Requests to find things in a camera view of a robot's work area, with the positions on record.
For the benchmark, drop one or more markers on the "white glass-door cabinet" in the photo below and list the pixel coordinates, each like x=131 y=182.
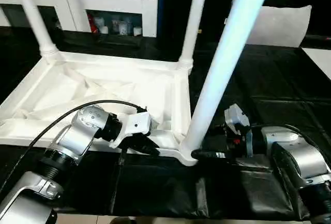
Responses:
x=116 y=1

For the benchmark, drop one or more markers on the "white plastic table leg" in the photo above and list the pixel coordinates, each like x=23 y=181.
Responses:
x=227 y=40
x=194 y=14
x=36 y=14

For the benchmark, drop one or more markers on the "black work mat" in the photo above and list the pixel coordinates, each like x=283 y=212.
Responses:
x=271 y=92

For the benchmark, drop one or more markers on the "white flat panel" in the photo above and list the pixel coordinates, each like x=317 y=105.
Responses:
x=319 y=61

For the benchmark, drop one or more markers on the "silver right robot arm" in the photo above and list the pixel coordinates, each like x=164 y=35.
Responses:
x=297 y=156

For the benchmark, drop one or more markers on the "white plastic table top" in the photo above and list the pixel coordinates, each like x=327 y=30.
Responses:
x=77 y=84

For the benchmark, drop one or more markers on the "grey printed cushion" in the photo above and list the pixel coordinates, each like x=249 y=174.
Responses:
x=279 y=24

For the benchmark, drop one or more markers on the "black sofa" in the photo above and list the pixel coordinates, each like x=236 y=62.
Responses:
x=175 y=1

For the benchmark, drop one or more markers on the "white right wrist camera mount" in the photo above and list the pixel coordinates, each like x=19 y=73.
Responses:
x=236 y=116

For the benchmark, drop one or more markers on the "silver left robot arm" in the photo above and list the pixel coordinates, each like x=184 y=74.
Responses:
x=77 y=131

